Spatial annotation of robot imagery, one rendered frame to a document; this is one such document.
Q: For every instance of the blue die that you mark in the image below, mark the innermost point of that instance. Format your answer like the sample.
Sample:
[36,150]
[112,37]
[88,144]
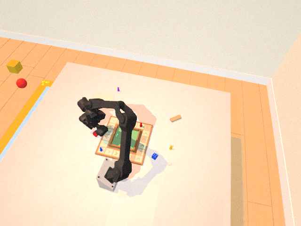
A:
[154,156]

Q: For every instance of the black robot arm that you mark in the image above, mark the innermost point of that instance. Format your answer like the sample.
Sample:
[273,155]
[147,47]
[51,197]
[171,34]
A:
[127,121]

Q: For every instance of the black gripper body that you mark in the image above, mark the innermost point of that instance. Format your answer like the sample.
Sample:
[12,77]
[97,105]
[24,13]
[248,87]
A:
[101,129]

